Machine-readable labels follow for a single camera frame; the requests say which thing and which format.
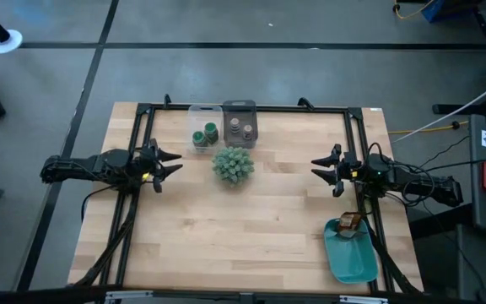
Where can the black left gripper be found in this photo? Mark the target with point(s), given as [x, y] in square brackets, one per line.
[152, 166]

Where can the blue box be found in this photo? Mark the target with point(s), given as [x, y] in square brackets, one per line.
[435, 9]

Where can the dark grey cabinet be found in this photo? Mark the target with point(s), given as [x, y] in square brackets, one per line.
[479, 262]

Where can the black bottom rail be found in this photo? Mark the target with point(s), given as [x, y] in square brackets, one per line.
[36, 295]

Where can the green succulent plant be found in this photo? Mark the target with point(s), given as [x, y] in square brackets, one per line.
[232, 165]

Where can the black desk foot bar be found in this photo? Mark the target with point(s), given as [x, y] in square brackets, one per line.
[449, 109]

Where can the clear plastic bin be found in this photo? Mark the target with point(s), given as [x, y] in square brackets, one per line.
[196, 116]

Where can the orange snack packet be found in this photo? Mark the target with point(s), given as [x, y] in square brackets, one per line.
[349, 221]

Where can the green lid spice jar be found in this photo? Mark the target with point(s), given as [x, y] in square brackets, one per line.
[211, 131]
[199, 138]

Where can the teal plastic tray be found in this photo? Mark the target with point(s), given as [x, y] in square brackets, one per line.
[350, 257]

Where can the grey plastic bin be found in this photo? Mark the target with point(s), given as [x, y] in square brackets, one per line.
[228, 143]

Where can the small black clamp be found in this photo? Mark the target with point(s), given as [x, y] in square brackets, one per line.
[167, 100]

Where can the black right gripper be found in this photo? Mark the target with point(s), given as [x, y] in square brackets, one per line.
[350, 171]

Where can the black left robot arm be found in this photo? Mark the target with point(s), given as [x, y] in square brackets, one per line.
[99, 166]

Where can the black aluminium table frame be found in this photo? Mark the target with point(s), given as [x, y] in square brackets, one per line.
[289, 109]

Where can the wide black clamp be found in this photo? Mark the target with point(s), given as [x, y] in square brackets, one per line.
[306, 102]

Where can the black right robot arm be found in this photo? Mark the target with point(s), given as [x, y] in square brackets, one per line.
[437, 188]

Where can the silver bracket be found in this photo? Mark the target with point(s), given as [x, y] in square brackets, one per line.
[363, 300]
[129, 296]

